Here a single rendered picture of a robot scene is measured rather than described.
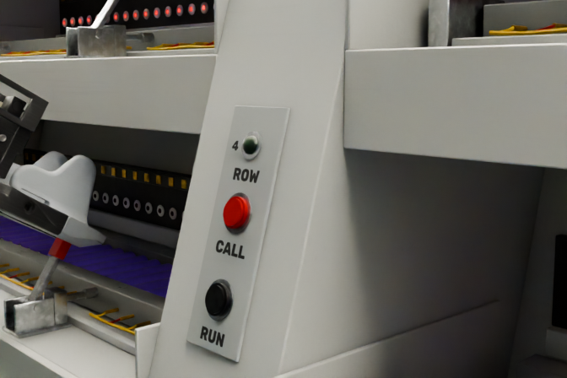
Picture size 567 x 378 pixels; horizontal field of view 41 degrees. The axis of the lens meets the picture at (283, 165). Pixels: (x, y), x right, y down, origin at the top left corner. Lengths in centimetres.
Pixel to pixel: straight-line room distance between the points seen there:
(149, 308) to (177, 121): 15
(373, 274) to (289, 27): 13
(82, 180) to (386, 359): 27
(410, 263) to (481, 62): 14
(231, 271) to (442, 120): 13
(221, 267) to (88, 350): 18
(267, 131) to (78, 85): 21
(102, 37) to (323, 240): 29
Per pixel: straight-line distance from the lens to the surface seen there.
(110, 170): 81
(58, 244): 58
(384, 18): 37
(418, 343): 42
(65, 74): 57
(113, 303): 59
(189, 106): 44
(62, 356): 53
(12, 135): 54
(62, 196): 56
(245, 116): 39
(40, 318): 58
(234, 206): 37
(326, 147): 35
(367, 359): 39
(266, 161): 37
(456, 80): 32
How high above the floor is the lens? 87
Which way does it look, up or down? 4 degrees up
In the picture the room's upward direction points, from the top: 12 degrees clockwise
